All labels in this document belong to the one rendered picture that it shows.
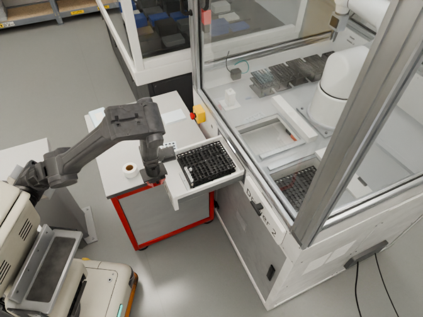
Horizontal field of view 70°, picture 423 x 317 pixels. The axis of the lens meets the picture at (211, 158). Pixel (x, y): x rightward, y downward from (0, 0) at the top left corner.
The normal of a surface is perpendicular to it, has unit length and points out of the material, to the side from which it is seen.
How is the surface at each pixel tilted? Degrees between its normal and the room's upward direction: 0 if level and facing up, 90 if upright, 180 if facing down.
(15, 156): 0
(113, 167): 0
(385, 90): 90
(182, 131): 0
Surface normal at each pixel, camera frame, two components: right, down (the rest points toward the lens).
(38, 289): 0.00, -0.64
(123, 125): 0.41, -0.25
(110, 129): -0.65, 0.08
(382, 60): -0.91, 0.32
